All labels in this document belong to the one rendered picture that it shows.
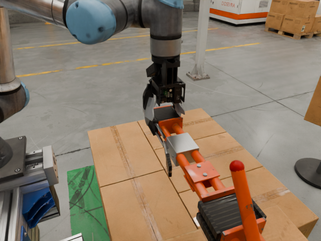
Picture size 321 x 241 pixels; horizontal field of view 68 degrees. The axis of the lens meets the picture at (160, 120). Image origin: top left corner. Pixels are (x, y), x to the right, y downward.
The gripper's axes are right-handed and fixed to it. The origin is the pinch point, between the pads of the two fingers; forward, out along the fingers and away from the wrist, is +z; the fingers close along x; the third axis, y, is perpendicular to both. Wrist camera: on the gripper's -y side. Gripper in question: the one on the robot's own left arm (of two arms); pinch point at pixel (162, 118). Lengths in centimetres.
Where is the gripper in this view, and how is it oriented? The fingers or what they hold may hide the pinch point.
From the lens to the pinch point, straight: 71.0
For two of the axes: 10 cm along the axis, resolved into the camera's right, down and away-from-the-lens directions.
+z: 0.0, 8.4, 5.4
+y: 3.2, 5.1, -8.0
